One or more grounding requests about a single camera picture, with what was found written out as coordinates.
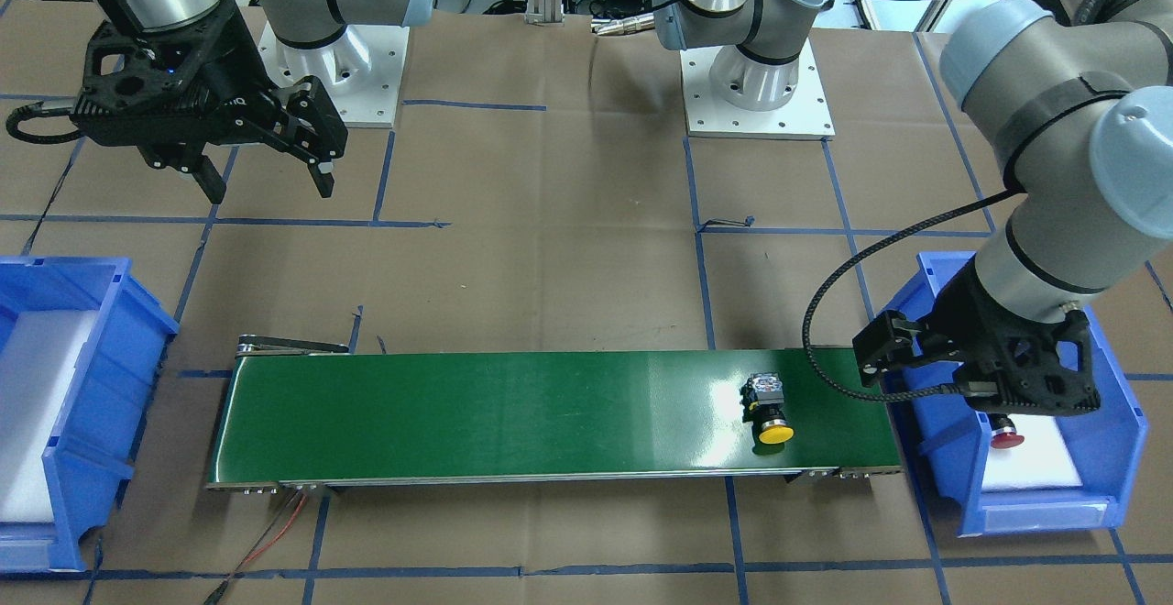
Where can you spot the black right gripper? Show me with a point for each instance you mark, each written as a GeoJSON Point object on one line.
{"type": "Point", "coordinates": [223, 73]}

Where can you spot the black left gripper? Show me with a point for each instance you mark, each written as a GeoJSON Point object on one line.
{"type": "Point", "coordinates": [962, 310]}

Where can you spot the red push button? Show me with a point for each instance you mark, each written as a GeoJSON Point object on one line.
{"type": "Point", "coordinates": [1004, 434]}

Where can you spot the yellow push button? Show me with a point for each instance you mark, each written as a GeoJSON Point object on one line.
{"type": "Point", "coordinates": [762, 398]}

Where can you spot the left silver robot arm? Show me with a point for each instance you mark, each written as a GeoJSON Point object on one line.
{"type": "Point", "coordinates": [1076, 107]}

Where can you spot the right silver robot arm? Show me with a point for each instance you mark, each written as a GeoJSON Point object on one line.
{"type": "Point", "coordinates": [302, 24]}

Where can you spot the blue bin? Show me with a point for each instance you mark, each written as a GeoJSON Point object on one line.
{"type": "Point", "coordinates": [1106, 448]}
{"type": "Point", "coordinates": [89, 455]}

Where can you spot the white foam pad bin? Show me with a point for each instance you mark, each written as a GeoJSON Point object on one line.
{"type": "Point", "coordinates": [37, 366]}
{"type": "Point", "coordinates": [1041, 462]}

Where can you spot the green conveyor belt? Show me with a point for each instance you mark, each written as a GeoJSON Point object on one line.
{"type": "Point", "coordinates": [369, 420]}

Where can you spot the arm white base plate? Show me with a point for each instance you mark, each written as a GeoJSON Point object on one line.
{"type": "Point", "coordinates": [729, 96]}
{"type": "Point", "coordinates": [362, 71]}

